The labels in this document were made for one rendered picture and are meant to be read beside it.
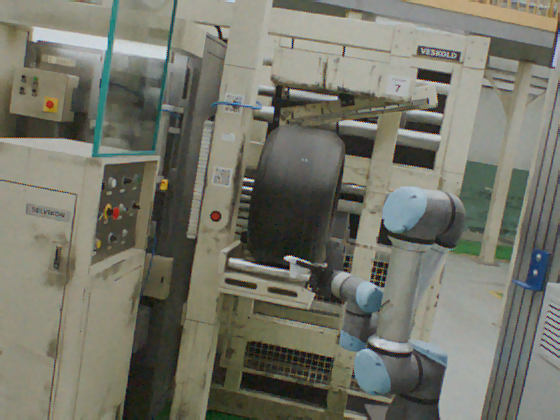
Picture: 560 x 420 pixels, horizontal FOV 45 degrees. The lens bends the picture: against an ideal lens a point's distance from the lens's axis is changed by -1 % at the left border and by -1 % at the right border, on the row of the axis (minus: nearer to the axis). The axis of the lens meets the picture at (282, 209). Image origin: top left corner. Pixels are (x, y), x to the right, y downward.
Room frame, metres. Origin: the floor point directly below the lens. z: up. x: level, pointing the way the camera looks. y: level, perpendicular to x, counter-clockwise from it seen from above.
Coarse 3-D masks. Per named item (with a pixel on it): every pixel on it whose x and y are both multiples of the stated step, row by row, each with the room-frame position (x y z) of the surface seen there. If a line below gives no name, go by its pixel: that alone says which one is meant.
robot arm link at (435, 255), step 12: (456, 204) 1.72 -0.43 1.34; (456, 216) 1.71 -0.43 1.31; (456, 228) 1.73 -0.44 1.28; (444, 240) 1.76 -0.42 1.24; (456, 240) 1.77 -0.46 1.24; (432, 252) 1.79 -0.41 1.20; (444, 252) 1.79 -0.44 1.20; (432, 264) 1.80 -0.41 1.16; (432, 276) 1.82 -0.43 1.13; (420, 288) 1.82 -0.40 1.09; (420, 300) 1.86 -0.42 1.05
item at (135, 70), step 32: (128, 0) 2.16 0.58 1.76; (160, 0) 2.45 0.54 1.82; (128, 32) 2.20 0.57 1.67; (160, 32) 2.49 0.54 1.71; (128, 64) 2.24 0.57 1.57; (160, 64) 2.54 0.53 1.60; (128, 96) 2.28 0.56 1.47; (160, 96) 2.60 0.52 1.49; (96, 128) 2.08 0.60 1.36; (128, 128) 2.32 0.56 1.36
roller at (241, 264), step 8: (232, 264) 2.62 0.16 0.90; (240, 264) 2.62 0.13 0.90; (248, 264) 2.62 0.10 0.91; (256, 264) 2.62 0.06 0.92; (264, 264) 2.62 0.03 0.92; (256, 272) 2.62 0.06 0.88; (264, 272) 2.61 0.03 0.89; (272, 272) 2.60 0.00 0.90; (280, 272) 2.60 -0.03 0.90; (288, 272) 2.60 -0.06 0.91; (296, 280) 2.60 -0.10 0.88; (304, 280) 2.59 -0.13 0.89
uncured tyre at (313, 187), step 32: (288, 128) 2.67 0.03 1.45; (288, 160) 2.52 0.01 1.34; (320, 160) 2.52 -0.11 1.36; (256, 192) 2.51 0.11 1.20; (288, 192) 2.48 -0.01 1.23; (320, 192) 2.47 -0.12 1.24; (256, 224) 2.51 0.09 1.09; (288, 224) 2.48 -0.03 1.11; (320, 224) 2.48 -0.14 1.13; (256, 256) 2.61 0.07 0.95; (320, 256) 2.57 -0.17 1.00
